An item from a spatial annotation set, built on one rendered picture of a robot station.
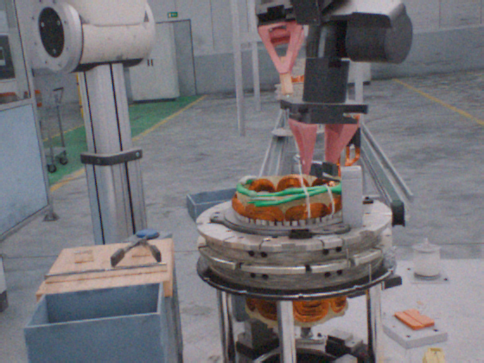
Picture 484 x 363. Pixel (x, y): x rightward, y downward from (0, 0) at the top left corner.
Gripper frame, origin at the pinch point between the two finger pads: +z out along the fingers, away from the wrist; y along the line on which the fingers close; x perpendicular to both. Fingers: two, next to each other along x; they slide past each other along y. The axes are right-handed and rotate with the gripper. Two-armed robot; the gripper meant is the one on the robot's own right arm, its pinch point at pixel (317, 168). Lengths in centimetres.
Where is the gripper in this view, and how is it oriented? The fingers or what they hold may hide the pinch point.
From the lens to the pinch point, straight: 86.9
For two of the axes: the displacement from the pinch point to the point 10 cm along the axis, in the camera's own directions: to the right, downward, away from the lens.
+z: -0.4, 9.7, 2.5
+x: -1.6, -2.5, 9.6
